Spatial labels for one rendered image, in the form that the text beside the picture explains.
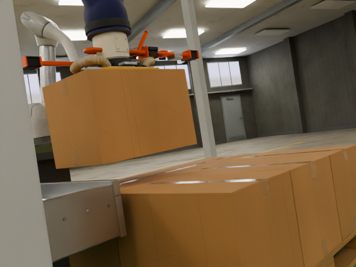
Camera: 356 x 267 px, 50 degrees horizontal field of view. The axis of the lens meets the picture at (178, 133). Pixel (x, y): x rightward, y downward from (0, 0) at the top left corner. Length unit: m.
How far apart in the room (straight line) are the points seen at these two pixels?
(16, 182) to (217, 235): 0.91
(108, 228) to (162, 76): 0.82
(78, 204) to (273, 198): 0.67
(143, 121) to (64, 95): 0.37
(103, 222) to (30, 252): 0.98
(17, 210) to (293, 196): 1.22
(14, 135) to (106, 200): 1.01
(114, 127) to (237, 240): 0.74
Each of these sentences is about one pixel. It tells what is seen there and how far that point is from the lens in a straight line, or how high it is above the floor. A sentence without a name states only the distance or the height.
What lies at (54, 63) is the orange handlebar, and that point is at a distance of 2.06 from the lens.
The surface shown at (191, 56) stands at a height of 1.19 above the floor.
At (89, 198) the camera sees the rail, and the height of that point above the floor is 0.57.
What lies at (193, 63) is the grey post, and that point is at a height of 1.63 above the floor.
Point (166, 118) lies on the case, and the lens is 1.85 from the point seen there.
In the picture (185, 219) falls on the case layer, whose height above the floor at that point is 0.45.
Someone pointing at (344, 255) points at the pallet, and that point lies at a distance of 2.14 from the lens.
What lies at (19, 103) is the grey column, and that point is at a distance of 0.42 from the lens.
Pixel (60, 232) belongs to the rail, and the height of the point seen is 0.49.
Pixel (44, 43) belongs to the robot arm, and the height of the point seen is 1.45.
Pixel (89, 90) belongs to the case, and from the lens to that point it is 1.62.
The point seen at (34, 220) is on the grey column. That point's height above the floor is 0.68.
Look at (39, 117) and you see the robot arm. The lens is 2.39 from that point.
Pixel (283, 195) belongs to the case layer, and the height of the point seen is 0.46.
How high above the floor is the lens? 0.74
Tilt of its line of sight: level
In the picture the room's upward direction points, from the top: 9 degrees counter-clockwise
